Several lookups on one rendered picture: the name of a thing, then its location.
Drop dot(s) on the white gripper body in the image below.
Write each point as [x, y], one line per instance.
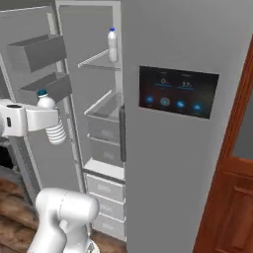
[41, 118]

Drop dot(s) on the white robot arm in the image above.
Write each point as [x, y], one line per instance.
[62, 210]

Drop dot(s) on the grey door bin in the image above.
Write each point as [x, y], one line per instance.
[57, 86]
[42, 52]

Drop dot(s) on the grey freezer door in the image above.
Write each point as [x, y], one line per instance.
[54, 158]

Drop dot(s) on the clear freezer drawer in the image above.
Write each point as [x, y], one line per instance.
[105, 151]
[103, 122]

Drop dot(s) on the white freezer drawer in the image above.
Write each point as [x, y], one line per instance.
[110, 207]
[110, 227]
[105, 186]

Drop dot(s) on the grey fridge door with screen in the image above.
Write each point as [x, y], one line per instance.
[171, 164]

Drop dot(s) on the clear water bottle teal cap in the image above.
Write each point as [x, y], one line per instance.
[56, 133]

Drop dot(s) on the clear water bottle blue cap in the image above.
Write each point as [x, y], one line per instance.
[112, 46]

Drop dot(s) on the grey side-by-side fridge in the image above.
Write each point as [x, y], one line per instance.
[99, 26]

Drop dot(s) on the red-brown wooden cabinet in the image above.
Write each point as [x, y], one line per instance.
[230, 204]

